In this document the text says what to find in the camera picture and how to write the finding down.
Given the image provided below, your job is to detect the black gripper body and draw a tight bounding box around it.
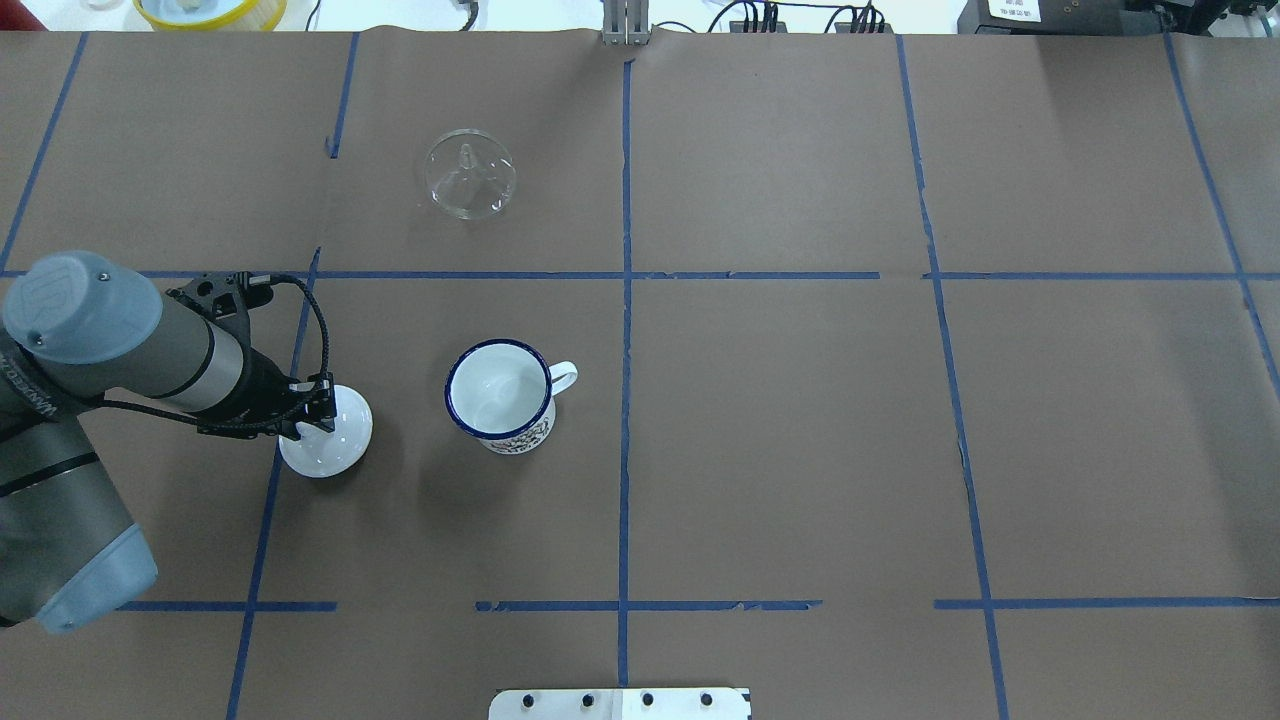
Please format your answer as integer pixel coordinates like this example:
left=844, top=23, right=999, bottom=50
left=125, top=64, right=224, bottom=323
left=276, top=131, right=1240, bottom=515
left=195, top=348, right=303, bottom=439

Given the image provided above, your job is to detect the white ceramic lid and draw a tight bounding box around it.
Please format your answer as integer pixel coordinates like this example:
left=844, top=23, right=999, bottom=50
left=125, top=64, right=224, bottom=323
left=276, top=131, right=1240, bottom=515
left=276, top=384, right=374, bottom=479

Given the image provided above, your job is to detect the clear plastic funnel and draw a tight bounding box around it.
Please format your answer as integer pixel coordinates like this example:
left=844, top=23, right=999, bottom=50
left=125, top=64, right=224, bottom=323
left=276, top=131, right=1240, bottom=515
left=419, top=128, right=517, bottom=222

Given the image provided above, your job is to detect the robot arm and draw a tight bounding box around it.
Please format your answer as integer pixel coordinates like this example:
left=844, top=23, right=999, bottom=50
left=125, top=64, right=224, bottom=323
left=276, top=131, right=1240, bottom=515
left=1, top=250, right=337, bottom=634

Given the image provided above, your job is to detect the white enamel mug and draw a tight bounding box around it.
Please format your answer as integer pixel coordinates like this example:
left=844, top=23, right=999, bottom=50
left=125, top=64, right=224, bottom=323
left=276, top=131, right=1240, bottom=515
left=443, top=338, right=579, bottom=456

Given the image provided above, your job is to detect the yellow tape roll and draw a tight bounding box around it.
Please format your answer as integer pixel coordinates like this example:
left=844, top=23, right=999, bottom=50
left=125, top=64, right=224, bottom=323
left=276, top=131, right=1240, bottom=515
left=131, top=1, right=289, bottom=32

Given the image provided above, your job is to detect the black computer box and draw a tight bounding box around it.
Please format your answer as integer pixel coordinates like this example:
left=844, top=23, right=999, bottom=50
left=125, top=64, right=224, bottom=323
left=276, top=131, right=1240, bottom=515
left=956, top=1, right=1196, bottom=37

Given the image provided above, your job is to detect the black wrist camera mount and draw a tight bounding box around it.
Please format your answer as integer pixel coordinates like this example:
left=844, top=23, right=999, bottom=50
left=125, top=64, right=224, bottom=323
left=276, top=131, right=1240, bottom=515
left=164, top=272, right=274, bottom=345

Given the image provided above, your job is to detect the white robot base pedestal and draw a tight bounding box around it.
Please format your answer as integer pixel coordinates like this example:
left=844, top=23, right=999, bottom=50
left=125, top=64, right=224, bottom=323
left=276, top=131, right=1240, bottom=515
left=486, top=687, right=753, bottom=719

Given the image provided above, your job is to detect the aluminium frame post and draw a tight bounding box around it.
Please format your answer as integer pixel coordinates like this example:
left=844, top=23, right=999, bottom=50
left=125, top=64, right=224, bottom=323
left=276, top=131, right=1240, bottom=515
left=600, top=0, right=652, bottom=46

